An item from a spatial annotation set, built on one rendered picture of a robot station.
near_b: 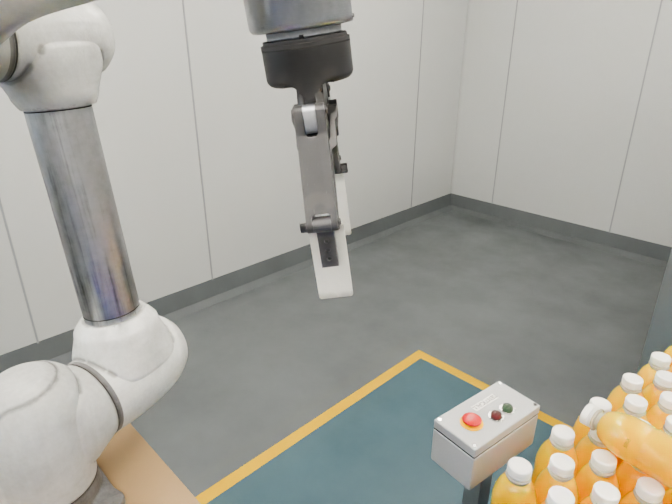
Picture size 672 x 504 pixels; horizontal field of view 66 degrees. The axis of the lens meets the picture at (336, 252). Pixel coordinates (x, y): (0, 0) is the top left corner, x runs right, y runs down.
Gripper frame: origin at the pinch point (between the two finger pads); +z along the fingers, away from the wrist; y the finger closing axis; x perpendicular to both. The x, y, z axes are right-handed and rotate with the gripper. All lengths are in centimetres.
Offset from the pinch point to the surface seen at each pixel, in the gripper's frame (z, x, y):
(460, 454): 55, -16, 24
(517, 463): 50, -24, 17
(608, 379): 183, -126, 184
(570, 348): 183, -117, 214
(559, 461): 51, -31, 17
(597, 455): 52, -38, 19
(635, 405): 55, -51, 32
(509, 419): 53, -26, 29
